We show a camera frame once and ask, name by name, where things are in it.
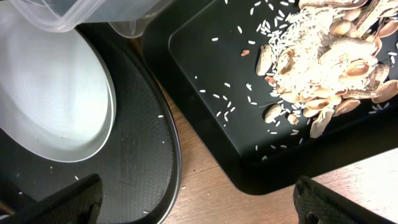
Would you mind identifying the black rectangular tray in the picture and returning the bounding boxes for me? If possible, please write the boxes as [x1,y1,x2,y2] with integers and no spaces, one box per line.
[143,1,397,195]

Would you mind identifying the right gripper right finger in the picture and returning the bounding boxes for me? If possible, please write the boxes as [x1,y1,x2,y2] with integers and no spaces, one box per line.
[293,176,394,224]

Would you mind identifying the round black tray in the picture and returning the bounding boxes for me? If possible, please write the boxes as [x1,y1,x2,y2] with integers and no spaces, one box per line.
[1,24,182,223]

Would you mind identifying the clear plastic bin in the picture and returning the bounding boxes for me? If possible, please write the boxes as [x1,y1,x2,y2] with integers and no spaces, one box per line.
[11,0,172,39]

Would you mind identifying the peanut shells and rice waste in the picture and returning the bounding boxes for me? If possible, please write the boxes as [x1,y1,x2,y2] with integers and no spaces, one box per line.
[194,0,398,161]

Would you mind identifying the grey plate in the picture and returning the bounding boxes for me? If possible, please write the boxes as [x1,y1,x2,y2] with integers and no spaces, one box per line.
[1,11,115,162]

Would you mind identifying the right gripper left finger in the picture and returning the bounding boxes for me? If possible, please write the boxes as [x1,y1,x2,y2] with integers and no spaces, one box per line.
[1,174,103,223]

